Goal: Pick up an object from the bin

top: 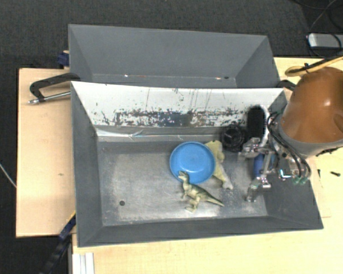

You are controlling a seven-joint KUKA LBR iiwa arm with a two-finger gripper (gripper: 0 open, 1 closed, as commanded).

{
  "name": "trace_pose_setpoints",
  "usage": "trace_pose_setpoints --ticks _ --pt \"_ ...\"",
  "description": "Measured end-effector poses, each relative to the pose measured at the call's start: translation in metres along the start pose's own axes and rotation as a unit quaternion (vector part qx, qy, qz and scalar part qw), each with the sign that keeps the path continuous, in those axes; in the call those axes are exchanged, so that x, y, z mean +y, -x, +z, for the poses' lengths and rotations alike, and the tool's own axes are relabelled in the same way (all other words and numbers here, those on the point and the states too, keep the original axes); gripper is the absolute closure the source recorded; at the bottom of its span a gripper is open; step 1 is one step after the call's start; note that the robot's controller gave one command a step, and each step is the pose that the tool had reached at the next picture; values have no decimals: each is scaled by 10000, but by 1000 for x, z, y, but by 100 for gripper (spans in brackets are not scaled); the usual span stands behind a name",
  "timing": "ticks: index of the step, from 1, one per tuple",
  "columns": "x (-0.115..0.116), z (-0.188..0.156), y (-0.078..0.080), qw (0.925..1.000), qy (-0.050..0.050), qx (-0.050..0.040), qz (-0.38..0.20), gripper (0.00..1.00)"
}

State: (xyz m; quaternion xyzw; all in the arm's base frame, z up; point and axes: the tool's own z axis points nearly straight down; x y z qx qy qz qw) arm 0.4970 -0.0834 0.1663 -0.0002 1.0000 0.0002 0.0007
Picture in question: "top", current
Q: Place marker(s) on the black round ribbed lid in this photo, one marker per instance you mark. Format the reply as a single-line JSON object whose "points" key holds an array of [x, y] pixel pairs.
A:
{"points": [[233, 138]]}

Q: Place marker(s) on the blue cylinder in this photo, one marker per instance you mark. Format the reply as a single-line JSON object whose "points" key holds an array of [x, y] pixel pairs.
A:
{"points": [[258, 165]]}

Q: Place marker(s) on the black cylinder on white bracket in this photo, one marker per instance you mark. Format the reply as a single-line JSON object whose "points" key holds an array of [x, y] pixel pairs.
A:
{"points": [[255, 123]]}

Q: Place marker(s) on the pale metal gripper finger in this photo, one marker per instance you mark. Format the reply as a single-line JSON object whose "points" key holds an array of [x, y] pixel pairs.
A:
{"points": [[253, 145], [254, 188]]}

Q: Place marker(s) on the green toy dinosaur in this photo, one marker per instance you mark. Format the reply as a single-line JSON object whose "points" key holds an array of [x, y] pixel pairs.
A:
{"points": [[193, 193]]}

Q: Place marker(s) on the pale cardboard board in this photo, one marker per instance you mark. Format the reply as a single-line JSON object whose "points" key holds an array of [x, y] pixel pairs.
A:
{"points": [[44, 158]]}

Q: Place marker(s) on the small black screw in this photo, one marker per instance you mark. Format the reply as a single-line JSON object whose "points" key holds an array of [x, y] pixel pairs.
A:
{"points": [[336, 173]]}

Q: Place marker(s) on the pale yellow-green cloth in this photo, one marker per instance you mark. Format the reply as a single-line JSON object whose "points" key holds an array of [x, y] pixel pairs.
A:
{"points": [[220, 173]]}

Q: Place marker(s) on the blue plastic bowl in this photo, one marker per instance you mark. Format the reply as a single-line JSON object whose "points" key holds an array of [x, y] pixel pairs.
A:
{"points": [[192, 161]]}

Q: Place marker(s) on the grey metal bin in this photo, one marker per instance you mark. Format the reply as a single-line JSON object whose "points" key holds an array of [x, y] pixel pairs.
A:
{"points": [[148, 187]]}

